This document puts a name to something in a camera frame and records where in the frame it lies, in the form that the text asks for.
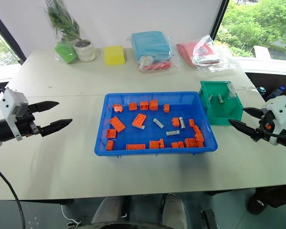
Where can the flat long orange block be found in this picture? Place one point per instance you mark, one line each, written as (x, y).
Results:
(135, 147)
(117, 124)
(139, 120)

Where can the clear label card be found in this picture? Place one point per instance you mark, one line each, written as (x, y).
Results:
(231, 91)

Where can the green plant in plastic wrap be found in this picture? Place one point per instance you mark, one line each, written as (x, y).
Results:
(62, 21)

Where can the red cloth in plastic bag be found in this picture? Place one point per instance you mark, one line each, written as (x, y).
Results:
(160, 65)

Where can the blue capped plastic bottle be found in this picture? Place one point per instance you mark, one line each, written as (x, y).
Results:
(261, 90)

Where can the black floor bracket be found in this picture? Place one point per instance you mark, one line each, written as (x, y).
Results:
(208, 219)

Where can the white plant pot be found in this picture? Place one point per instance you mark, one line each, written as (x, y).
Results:
(84, 51)

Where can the blue labelled plastic bottle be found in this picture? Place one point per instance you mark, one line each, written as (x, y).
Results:
(275, 92)

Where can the pink cloth in plastic bag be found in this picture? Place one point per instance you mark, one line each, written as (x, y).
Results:
(197, 51)

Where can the yellow sponge block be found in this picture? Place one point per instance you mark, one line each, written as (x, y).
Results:
(114, 56)

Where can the black window frame bar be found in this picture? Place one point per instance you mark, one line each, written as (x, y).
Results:
(7, 35)
(220, 19)

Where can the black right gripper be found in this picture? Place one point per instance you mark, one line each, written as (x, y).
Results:
(264, 131)

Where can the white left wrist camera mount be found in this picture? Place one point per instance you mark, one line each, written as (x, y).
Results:
(10, 102)

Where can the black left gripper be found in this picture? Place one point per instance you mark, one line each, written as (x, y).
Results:
(26, 124)

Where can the blue plastic tray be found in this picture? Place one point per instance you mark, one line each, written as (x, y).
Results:
(157, 153)

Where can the blue cloth in plastic bag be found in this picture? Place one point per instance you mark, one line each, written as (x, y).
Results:
(150, 44)

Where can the black shoe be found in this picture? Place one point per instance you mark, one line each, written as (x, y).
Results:
(267, 200)

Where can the grey rounded shape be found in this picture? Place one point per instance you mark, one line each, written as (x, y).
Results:
(175, 211)
(108, 212)

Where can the orange building block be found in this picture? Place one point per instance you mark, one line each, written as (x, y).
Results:
(175, 122)
(111, 133)
(190, 142)
(154, 105)
(174, 145)
(181, 144)
(133, 107)
(199, 137)
(110, 145)
(118, 108)
(191, 122)
(161, 143)
(200, 144)
(144, 106)
(154, 145)
(197, 129)
(166, 108)

